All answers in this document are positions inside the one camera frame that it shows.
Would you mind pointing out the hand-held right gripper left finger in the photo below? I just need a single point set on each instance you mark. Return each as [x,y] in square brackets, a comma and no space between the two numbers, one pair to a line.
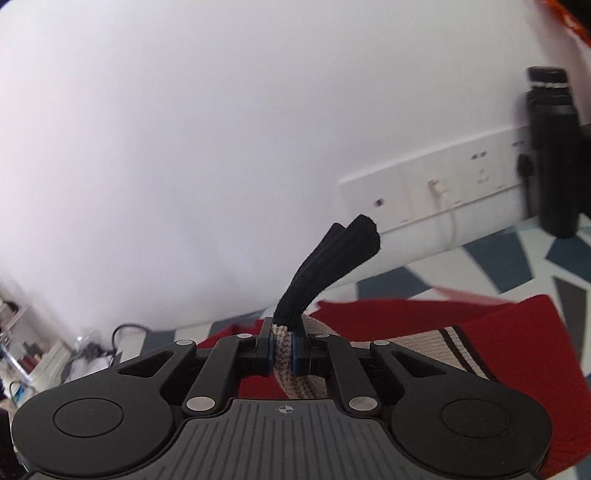
[266,353]

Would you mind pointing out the geometric patterned bed sheet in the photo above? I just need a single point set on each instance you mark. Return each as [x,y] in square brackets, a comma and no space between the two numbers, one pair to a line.
[466,267]

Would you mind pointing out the red knitted sweater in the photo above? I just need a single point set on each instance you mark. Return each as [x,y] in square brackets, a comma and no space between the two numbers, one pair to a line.
[508,360]

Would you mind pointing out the white wall socket panel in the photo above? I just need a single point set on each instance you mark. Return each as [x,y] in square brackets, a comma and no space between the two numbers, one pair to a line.
[443,184]

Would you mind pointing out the cluttered shelf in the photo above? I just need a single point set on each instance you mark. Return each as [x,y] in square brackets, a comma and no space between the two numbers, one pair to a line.
[27,341]

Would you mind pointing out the orange object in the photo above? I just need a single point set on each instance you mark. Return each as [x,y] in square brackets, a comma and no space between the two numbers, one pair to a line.
[565,18]

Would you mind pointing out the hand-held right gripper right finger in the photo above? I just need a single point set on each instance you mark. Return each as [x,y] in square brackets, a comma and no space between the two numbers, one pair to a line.
[300,355]

